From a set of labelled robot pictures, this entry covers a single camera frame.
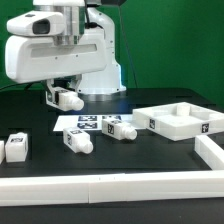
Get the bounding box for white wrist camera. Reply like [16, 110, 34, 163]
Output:
[7, 11, 65, 37]

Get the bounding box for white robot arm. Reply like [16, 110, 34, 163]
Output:
[5, 0, 126, 111]

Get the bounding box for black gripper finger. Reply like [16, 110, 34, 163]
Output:
[66, 75, 82, 92]
[45, 79, 57, 106]

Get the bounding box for white sheet with tags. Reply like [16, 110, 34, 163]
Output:
[54, 114, 141, 132]

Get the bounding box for white part at left edge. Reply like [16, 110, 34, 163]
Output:
[0, 140, 5, 164]

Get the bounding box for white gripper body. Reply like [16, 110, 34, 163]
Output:
[5, 30, 107, 83]

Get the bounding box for white square tabletop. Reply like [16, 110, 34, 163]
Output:
[132, 102, 224, 141]

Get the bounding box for black cables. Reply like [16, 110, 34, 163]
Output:
[0, 81, 44, 93]

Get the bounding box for white L-shaped obstacle wall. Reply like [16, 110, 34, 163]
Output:
[0, 135, 224, 206]

